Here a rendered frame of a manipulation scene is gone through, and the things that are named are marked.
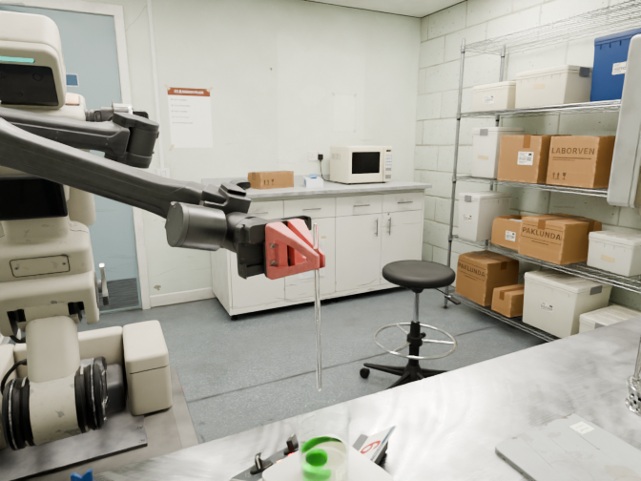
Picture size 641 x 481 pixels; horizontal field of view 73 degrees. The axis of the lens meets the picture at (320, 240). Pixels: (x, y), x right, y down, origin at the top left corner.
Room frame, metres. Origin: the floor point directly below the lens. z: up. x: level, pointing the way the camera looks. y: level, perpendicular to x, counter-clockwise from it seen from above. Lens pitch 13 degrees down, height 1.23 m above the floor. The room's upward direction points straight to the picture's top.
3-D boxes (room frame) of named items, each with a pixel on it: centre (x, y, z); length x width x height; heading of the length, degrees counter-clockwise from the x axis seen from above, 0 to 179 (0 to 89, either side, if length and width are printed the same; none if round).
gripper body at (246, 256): (0.54, 0.07, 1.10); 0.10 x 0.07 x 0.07; 127
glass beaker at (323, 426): (0.45, -0.01, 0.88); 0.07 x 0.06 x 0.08; 136
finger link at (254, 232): (0.48, 0.03, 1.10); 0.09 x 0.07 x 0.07; 37
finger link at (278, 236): (0.49, 0.02, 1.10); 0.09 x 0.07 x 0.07; 37
